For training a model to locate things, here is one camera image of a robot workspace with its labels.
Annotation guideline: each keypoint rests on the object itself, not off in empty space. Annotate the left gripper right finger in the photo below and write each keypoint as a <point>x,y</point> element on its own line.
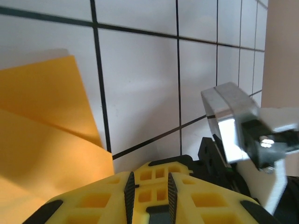
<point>205,205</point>

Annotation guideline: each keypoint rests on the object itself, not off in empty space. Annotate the orange paper sheet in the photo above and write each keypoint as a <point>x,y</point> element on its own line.
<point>46,116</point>

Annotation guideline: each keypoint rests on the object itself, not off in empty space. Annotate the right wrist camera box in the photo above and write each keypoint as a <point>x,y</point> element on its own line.
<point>233,109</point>

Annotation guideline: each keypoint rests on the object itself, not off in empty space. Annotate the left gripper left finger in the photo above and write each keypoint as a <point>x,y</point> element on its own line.
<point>98,205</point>

